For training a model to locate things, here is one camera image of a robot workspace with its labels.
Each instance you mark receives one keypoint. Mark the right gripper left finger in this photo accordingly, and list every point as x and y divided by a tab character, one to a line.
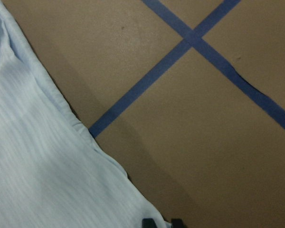
148	223

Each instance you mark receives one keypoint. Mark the light blue button-up shirt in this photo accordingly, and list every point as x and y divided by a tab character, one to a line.
53	174

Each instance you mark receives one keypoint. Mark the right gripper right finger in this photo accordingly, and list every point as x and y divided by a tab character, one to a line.
177	223

